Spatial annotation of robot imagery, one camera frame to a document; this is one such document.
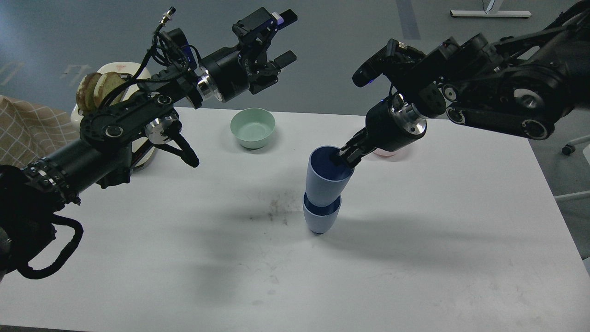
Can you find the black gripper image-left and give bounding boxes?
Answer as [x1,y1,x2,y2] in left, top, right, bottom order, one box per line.
[199,7,298,103]

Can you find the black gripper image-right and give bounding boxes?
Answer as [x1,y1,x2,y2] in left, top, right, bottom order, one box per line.
[330,93,426,169]

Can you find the light blue cup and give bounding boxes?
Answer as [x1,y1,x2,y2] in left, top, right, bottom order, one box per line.
[306,146,354,207]

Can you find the dark blue cup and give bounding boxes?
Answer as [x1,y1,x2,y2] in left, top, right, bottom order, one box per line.
[303,193,342,235]

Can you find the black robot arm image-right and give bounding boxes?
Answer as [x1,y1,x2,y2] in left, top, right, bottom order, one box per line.
[330,0,589,168]

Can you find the pink bowl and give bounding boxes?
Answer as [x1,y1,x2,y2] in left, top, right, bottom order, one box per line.
[373,148,406,158]

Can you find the mint green bowl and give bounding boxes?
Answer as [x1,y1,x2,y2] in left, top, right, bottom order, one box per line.
[230,108,276,149]

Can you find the cream white toaster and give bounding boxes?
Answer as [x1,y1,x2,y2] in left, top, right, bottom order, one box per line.
[70,61,155,171]

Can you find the white desk leg base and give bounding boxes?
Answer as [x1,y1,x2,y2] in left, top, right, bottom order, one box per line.
[449,10,532,19]

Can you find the left toast slice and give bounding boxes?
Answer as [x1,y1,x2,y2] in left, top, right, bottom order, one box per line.
[76,73,102,116]

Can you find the office chair caster leg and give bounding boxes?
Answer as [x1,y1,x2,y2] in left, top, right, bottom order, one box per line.
[561,135,590,156]

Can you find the beige checkered cloth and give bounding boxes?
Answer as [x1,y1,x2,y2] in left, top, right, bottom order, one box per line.
[0,96,79,168]

